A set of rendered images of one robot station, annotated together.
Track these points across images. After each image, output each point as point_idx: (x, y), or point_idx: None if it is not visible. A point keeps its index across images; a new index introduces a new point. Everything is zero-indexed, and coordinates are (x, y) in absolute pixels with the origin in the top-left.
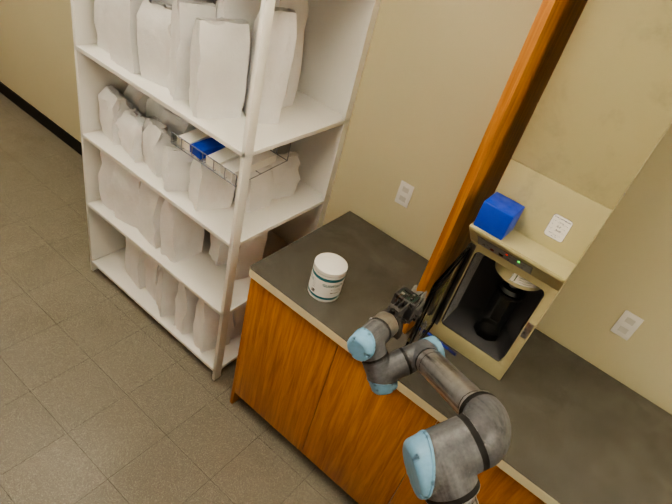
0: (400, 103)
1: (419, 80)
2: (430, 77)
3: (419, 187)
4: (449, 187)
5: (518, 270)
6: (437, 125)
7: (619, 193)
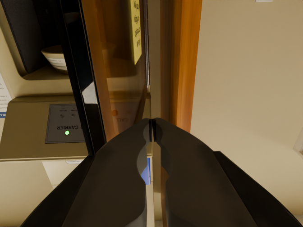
0: (278, 77)
1: (261, 101)
2: (252, 106)
3: (248, 5)
4: (214, 26)
5: (70, 86)
6: (239, 76)
7: None
